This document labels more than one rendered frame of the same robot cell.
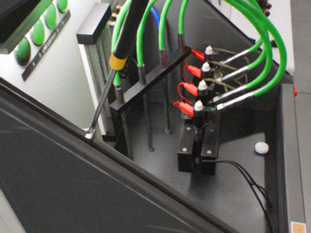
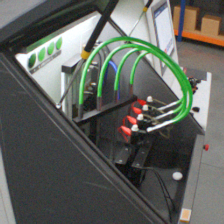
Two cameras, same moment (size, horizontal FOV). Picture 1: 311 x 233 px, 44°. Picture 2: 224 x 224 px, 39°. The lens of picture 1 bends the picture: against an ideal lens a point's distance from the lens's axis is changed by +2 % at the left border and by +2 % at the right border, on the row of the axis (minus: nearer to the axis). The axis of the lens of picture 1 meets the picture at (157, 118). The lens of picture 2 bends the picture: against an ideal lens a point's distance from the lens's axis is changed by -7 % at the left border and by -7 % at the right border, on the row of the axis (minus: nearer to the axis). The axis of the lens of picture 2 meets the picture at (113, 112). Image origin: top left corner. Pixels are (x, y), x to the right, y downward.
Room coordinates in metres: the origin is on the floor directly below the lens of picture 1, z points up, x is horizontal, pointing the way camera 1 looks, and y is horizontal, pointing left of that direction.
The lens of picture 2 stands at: (-0.31, -0.03, 1.71)
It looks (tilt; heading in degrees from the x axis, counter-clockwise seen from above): 29 degrees down; 0
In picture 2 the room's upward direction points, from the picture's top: 4 degrees clockwise
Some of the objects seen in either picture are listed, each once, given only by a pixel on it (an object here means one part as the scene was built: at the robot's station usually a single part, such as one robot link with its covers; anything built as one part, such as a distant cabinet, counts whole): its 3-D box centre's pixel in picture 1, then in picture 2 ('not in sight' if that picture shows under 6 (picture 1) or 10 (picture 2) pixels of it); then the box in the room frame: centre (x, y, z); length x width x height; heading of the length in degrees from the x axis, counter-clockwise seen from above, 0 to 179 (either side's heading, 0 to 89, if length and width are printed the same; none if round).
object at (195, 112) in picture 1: (202, 137); (135, 154); (0.69, -0.11, 1.00); 0.05 x 0.03 x 0.21; 75
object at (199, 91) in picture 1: (205, 116); (140, 143); (0.76, -0.13, 1.00); 0.05 x 0.03 x 0.21; 75
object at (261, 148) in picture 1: (261, 148); (177, 176); (0.76, -0.31, 0.84); 0.04 x 0.04 x 0.01
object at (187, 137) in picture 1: (203, 128); (137, 155); (0.81, -0.13, 0.91); 0.34 x 0.10 x 0.15; 165
